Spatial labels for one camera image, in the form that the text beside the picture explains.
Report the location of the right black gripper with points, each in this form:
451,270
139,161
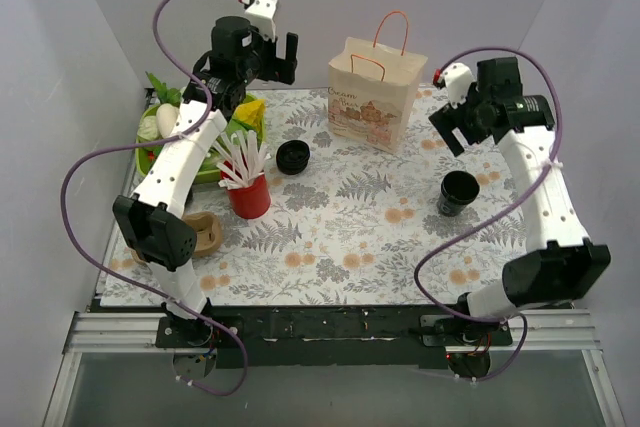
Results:
454,120

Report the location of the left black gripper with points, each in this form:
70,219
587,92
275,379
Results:
278,69

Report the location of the stack of dark plastic cups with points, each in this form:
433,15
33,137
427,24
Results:
458,189

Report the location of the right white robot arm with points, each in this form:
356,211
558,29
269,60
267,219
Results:
561,263

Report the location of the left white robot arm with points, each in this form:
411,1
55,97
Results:
217,85

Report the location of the paper takeout bag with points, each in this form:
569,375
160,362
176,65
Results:
371,92

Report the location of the yellow toy leaf vegetable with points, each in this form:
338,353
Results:
250,114

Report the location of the white toy radish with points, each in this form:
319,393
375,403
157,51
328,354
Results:
166,118

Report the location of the green vegetable basket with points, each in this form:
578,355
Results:
208,172

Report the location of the red straw holder cup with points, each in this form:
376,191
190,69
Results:
251,202

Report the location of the green toy cabbage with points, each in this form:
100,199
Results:
148,129

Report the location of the floral table mat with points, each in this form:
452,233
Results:
359,225

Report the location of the brown cardboard cup carrier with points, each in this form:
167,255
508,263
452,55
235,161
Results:
202,234

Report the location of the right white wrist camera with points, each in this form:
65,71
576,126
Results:
456,78

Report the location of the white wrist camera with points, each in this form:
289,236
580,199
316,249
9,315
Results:
261,14
456,78

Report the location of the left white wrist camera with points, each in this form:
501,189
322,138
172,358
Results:
261,14

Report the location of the aluminium rail frame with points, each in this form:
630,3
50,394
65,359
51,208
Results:
138,332

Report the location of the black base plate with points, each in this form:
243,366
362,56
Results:
268,336

